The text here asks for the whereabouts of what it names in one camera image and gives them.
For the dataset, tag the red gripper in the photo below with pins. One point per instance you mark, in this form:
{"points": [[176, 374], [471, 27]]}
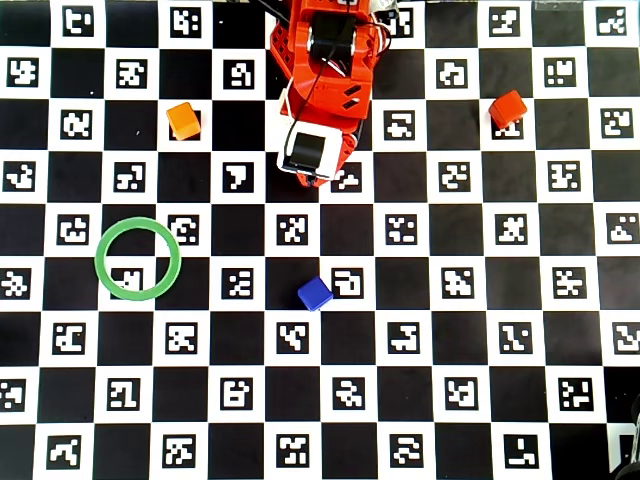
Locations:
{"points": [[308, 150]]}

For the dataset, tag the blue cube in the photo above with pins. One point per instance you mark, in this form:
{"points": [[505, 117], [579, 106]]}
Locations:
{"points": [[315, 294]]}

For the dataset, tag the red cube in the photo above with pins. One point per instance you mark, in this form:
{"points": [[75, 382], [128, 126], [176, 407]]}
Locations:
{"points": [[507, 109]]}

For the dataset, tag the orange cube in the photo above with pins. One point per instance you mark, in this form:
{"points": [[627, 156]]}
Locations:
{"points": [[183, 121]]}

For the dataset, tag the red printed robot arm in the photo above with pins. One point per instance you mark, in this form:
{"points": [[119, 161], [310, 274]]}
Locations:
{"points": [[300, 47]]}

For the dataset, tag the black white marker checkerboard mat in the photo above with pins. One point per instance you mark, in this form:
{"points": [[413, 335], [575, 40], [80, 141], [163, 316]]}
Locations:
{"points": [[400, 300]]}

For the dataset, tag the clear tape strip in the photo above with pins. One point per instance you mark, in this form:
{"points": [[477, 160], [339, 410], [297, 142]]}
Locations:
{"points": [[552, 5]]}

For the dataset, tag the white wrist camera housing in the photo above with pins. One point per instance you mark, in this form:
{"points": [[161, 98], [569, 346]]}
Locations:
{"points": [[331, 145]]}

